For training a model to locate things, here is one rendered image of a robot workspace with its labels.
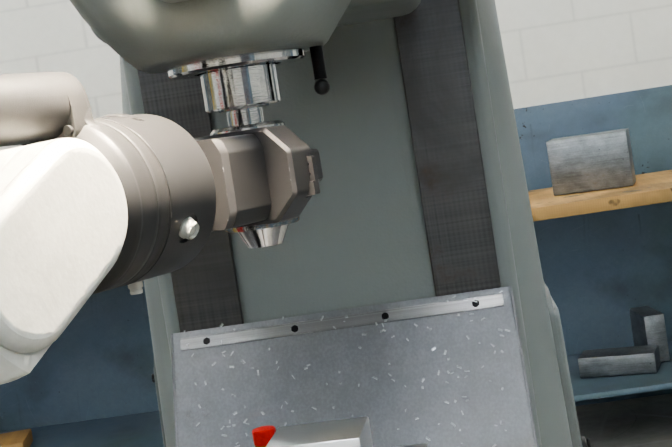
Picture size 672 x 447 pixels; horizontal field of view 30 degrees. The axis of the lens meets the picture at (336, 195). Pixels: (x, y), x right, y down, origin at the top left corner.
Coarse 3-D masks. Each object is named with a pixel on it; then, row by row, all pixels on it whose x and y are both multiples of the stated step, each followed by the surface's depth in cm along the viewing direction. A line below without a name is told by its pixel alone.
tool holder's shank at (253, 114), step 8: (264, 104) 77; (232, 112) 77; (240, 112) 77; (248, 112) 77; (256, 112) 77; (232, 120) 77; (240, 120) 77; (248, 120) 77; (256, 120) 77; (264, 120) 78
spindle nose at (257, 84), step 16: (256, 64) 76; (272, 64) 77; (208, 80) 76; (224, 80) 76; (240, 80) 75; (256, 80) 76; (272, 80) 77; (208, 96) 76; (224, 96) 76; (240, 96) 75; (256, 96) 76; (272, 96) 76; (208, 112) 77
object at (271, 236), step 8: (288, 224) 78; (240, 232) 77; (248, 232) 77; (256, 232) 77; (264, 232) 77; (272, 232) 77; (280, 232) 77; (248, 240) 77; (256, 240) 77; (264, 240) 77; (272, 240) 77; (280, 240) 78
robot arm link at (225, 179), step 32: (160, 128) 65; (256, 128) 71; (160, 160) 63; (192, 160) 65; (224, 160) 68; (256, 160) 70; (288, 160) 70; (192, 192) 64; (224, 192) 68; (256, 192) 70; (288, 192) 71; (192, 224) 64; (224, 224) 68; (256, 224) 72; (160, 256) 64; (192, 256) 67; (128, 288) 66
